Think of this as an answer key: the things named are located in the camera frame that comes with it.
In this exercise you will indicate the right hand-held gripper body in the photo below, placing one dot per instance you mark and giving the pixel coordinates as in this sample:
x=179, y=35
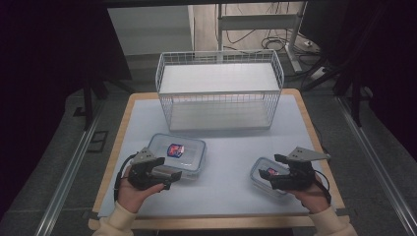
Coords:
x=300, y=178

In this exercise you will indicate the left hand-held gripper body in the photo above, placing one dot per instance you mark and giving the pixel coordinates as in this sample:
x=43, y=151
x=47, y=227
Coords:
x=141, y=173

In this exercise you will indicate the small clear food container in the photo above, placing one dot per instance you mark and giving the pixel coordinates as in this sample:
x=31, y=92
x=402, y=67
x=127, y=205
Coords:
x=262, y=167

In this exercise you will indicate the large clear food container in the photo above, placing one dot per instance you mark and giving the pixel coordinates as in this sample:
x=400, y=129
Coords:
x=193, y=154

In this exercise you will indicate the person's right hand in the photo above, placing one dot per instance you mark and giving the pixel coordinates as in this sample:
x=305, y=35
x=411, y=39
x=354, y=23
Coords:
x=313, y=198

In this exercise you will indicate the person's left hand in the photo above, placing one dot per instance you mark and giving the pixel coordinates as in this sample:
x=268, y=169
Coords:
x=132, y=196

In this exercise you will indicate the white table mat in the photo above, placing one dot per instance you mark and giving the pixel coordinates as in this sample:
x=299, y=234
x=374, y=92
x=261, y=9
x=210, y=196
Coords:
x=226, y=157

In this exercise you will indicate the black floor socket plate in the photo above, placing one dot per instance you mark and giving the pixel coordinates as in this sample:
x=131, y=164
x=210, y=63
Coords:
x=97, y=141

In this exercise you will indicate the black metal stand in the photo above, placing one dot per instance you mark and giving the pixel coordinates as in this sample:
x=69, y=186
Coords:
x=355, y=105
x=88, y=105

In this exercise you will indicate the white power strip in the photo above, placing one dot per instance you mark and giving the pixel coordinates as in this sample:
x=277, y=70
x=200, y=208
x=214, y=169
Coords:
x=318, y=73

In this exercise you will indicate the white cabinet panel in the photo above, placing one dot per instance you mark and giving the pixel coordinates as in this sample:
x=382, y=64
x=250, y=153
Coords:
x=150, y=29

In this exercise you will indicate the metal floor rail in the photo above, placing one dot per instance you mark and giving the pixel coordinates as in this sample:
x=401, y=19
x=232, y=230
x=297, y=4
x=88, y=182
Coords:
x=69, y=173
x=377, y=164

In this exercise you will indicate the white metal desk frame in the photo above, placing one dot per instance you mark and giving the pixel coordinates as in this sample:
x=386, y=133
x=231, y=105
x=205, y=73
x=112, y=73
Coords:
x=259, y=21

